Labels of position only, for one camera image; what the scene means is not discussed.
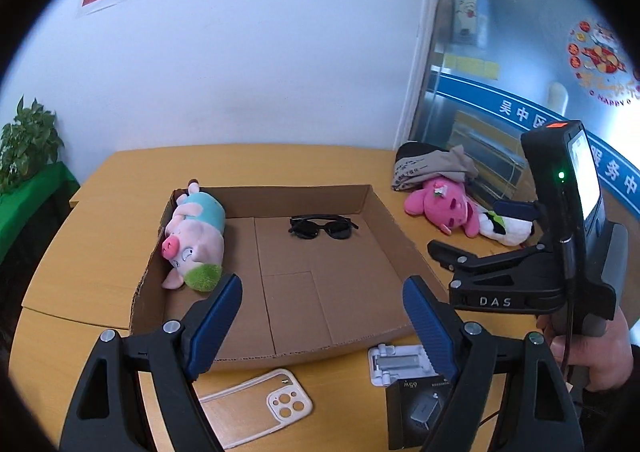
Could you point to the black charger box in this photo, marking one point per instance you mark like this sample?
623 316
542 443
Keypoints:
413 407

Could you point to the black sunglasses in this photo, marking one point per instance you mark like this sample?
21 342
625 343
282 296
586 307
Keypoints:
309 227

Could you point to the white clear phone case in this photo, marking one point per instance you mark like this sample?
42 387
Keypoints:
256 408

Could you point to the pink bear plush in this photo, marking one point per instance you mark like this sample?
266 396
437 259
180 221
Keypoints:
445 204

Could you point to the person right hand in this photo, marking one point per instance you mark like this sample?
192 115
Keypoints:
608 358

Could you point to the green potted plant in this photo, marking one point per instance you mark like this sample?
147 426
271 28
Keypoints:
29 143

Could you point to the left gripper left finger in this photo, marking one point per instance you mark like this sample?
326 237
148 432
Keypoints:
107 411

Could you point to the green cloth covered stand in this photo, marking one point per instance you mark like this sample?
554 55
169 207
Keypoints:
32 215

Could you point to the white panda plush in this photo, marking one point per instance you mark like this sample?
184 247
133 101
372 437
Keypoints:
506 231

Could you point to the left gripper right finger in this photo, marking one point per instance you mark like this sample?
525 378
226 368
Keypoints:
536 412

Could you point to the brown cardboard box tray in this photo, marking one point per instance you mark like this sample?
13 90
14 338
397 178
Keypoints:
313 300

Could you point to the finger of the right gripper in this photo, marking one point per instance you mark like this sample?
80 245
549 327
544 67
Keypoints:
522 210

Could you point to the pink and teal pig plush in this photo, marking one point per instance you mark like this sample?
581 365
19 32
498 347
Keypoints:
194 241

